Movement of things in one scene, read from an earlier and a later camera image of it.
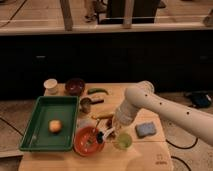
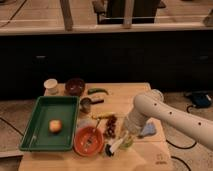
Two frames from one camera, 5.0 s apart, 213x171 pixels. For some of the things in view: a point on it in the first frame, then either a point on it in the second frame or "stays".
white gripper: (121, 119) to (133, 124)
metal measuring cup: (86, 103) stays
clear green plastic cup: (124, 140) stays
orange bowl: (85, 141) stays
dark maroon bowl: (75, 86) stays
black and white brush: (101, 136) to (109, 149)
